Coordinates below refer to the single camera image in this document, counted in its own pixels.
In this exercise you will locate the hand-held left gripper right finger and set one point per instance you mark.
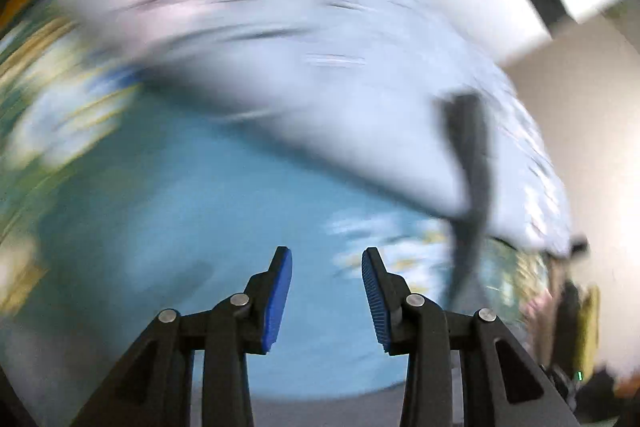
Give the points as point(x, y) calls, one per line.
point(374, 294)

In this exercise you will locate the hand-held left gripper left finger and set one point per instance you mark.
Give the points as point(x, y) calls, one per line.
point(279, 292)

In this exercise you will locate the white garment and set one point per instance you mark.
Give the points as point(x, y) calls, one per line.
point(325, 97)

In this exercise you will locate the blue floral bed sheet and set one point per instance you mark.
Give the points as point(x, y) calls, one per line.
point(165, 217)

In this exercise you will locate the dark cloth strip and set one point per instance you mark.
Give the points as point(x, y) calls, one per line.
point(470, 177)

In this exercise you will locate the dark and yellow object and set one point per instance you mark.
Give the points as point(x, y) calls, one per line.
point(575, 332)

